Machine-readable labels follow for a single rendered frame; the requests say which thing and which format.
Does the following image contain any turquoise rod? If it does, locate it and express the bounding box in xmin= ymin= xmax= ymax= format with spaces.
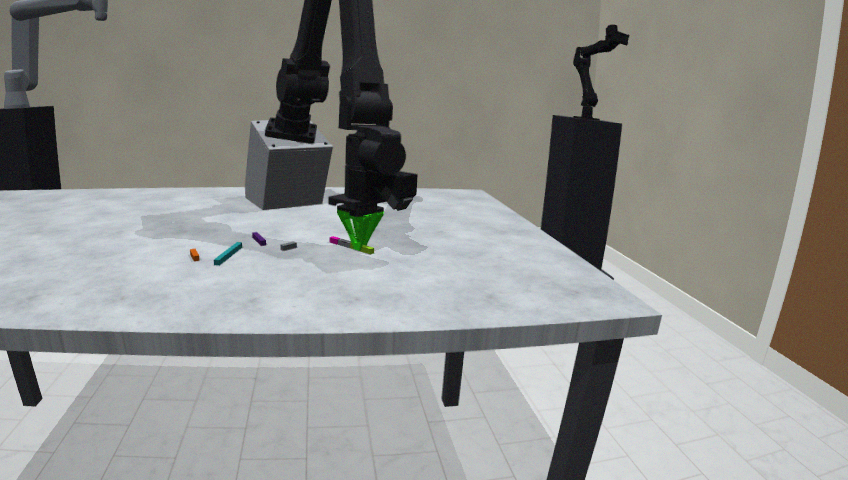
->
xmin=214 ymin=242 xmax=242 ymax=266

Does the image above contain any lime green bar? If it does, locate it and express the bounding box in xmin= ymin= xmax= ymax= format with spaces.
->
xmin=350 ymin=243 xmax=374 ymax=255

